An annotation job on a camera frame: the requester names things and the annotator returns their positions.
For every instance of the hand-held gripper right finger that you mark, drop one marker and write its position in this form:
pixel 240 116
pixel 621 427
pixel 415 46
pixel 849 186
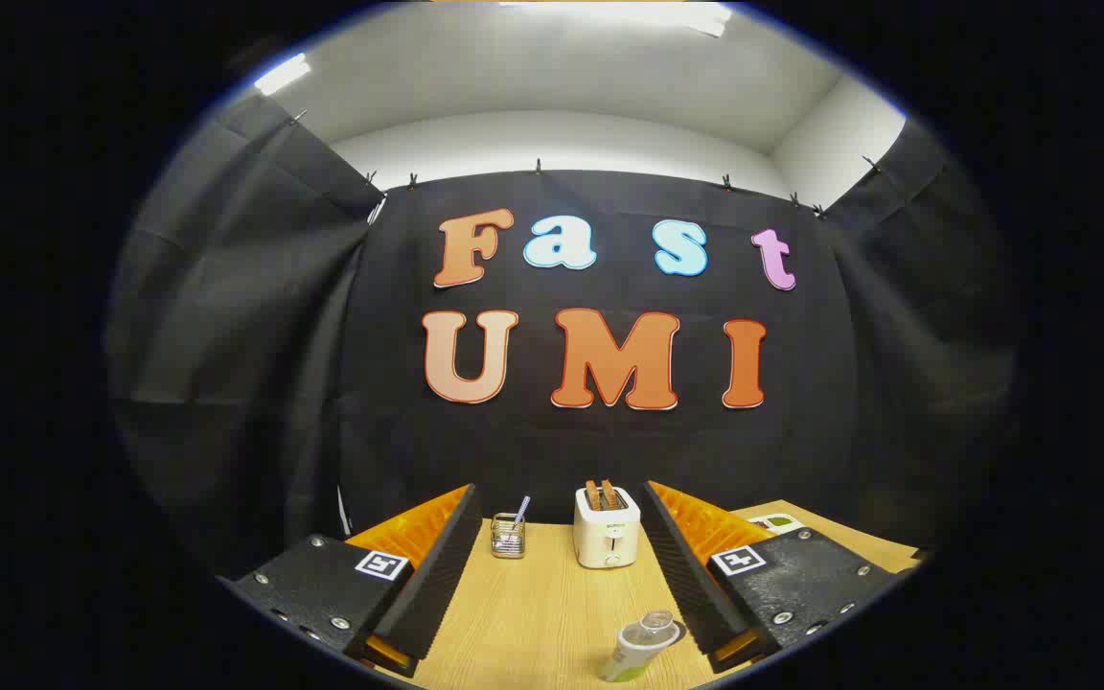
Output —
pixel 684 575

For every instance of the clear juice bottle white label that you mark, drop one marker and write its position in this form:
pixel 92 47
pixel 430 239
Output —
pixel 629 657

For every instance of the brown toast slice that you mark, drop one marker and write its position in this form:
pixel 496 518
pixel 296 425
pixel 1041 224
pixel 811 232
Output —
pixel 609 494
pixel 592 494

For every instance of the striped drinking straw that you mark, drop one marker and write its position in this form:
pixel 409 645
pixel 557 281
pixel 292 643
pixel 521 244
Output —
pixel 522 505

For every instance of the wooden table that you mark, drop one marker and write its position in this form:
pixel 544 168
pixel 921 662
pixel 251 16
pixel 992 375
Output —
pixel 533 613

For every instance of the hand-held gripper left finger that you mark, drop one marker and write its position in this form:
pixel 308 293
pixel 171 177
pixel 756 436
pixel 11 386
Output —
pixel 442 575

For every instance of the white toaster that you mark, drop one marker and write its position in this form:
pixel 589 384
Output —
pixel 607 541

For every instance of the ceiling light panel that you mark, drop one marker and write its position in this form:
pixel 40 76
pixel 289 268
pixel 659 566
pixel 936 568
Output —
pixel 629 13
pixel 282 74

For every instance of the white divided condiment dish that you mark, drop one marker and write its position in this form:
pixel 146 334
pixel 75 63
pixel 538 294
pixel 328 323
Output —
pixel 778 522

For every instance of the metal mesh straw holder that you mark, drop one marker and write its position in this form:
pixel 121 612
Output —
pixel 507 541

